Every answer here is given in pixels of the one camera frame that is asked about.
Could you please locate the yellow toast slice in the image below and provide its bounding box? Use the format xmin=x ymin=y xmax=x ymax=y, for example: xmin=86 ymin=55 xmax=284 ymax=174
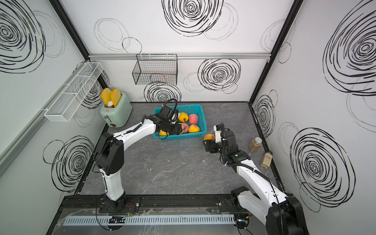
xmin=111 ymin=88 xmax=121 ymax=107
xmin=101 ymin=88 xmax=112 ymax=106

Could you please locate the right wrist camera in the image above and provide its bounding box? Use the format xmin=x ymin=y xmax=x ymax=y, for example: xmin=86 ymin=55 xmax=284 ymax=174
xmin=213 ymin=123 xmax=225 ymax=143

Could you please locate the mint green toaster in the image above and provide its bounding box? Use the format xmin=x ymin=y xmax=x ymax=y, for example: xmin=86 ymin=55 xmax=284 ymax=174
xmin=100 ymin=92 xmax=132 ymax=128

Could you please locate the white slotted cable duct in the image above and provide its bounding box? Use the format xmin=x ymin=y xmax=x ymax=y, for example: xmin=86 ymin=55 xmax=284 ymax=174
xmin=63 ymin=214 xmax=236 ymax=227

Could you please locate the brown spice jar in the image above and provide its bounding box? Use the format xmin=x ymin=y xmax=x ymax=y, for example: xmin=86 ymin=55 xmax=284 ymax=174
xmin=248 ymin=137 xmax=262 ymax=153

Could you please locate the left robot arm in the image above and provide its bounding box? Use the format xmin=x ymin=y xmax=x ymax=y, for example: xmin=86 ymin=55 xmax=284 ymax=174
xmin=94 ymin=99 xmax=182 ymax=212

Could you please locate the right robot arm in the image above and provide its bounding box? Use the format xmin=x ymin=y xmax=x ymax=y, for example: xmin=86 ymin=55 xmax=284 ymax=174
xmin=203 ymin=124 xmax=309 ymax=235

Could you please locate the left yellow toast slice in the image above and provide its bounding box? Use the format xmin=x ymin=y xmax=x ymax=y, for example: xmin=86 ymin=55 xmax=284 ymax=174
xmin=101 ymin=88 xmax=112 ymax=106

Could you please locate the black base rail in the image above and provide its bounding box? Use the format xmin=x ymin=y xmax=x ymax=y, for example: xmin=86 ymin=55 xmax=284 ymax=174
xmin=58 ymin=194 xmax=246 ymax=214

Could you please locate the white wire wall shelf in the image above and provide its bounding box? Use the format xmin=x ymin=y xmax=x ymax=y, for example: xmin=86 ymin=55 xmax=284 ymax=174
xmin=44 ymin=62 xmax=103 ymax=122

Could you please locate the beige spice jar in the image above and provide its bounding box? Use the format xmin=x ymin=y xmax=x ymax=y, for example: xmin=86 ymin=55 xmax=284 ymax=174
xmin=260 ymin=151 xmax=273 ymax=169

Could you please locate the right yellow toast slice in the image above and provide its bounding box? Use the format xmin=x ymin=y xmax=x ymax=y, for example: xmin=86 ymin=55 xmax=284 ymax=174
xmin=111 ymin=88 xmax=121 ymax=107

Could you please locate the black wire wall basket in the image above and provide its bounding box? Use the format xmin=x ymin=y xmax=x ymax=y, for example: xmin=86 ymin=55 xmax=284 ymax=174
xmin=132 ymin=53 xmax=178 ymax=85

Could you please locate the teal plastic basket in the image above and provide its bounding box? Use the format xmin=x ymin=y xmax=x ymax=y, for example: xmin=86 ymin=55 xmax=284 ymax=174
xmin=152 ymin=104 xmax=207 ymax=141

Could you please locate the pink peach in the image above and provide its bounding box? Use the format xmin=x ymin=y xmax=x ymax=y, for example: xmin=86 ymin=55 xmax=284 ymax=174
xmin=189 ymin=114 xmax=199 ymax=124
xmin=180 ymin=122 xmax=189 ymax=134

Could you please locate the yellow peach with red blush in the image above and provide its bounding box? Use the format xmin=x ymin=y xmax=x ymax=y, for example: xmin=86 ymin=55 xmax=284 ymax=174
xmin=204 ymin=134 xmax=215 ymax=141

